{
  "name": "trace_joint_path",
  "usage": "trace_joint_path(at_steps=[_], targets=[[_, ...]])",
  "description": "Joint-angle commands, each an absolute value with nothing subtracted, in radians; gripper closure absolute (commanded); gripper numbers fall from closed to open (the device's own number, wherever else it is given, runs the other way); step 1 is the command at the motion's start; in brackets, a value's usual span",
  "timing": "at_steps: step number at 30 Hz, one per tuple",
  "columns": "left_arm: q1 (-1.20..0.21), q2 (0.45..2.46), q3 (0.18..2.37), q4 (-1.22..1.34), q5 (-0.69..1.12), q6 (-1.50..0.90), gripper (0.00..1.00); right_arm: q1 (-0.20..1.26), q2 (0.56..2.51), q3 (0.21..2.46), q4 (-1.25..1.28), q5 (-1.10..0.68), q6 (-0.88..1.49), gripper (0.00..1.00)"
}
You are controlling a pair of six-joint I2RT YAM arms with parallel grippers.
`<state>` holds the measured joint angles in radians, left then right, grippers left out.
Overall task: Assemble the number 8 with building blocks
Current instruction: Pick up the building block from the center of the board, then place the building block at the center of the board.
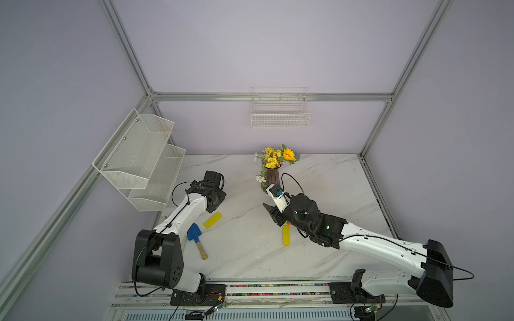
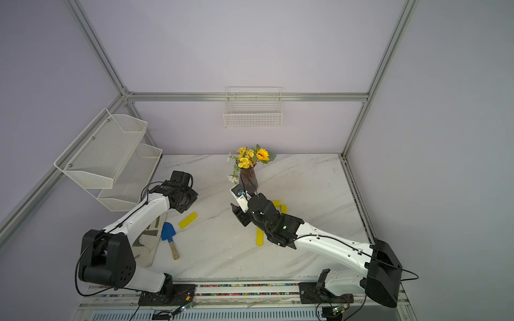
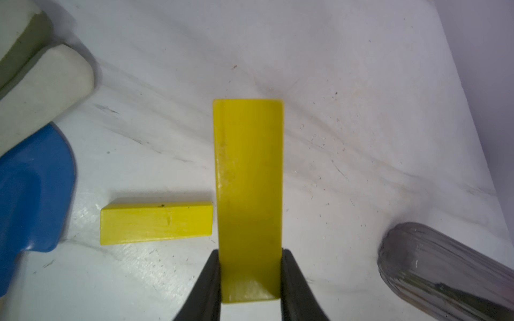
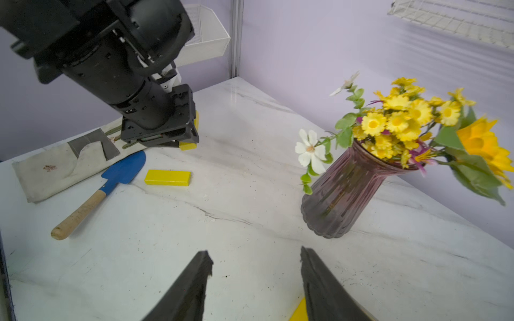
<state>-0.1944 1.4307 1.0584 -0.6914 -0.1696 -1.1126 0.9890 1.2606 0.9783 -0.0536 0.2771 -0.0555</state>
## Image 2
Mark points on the white mesh shelf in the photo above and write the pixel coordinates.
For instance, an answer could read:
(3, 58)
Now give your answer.
(138, 172)
(96, 159)

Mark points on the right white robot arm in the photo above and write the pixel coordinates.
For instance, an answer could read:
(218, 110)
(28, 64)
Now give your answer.
(376, 268)

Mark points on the yellow flower bouquet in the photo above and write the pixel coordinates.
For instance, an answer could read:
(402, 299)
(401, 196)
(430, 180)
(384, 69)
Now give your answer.
(246, 158)

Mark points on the dark ribbed vase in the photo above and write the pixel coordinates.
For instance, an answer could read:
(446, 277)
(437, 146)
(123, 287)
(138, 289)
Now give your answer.
(248, 180)

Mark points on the upper white mesh shelf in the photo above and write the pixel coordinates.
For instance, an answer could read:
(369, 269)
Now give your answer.
(96, 159)

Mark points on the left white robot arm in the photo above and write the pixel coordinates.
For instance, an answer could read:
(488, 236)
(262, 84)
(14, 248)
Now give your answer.
(107, 257)

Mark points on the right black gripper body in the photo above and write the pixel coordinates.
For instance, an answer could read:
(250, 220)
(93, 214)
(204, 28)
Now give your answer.
(247, 218)

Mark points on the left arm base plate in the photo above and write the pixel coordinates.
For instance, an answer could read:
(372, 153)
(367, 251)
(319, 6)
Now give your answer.
(175, 295)

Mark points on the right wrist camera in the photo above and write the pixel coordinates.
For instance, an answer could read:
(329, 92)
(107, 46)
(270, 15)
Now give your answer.
(240, 196)

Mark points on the lower white mesh shelf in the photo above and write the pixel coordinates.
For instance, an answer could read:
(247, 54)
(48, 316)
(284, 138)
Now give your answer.
(138, 172)

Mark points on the white wire wall basket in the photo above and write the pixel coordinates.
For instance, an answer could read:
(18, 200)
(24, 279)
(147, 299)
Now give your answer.
(253, 107)

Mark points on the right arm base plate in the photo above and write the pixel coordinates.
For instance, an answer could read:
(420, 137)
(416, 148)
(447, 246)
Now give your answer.
(325, 295)

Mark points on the blue spatula wooden handle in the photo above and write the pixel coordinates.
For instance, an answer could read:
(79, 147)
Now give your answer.
(167, 234)

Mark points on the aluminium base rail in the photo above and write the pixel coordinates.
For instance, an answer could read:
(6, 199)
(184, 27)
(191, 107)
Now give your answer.
(254, 300)

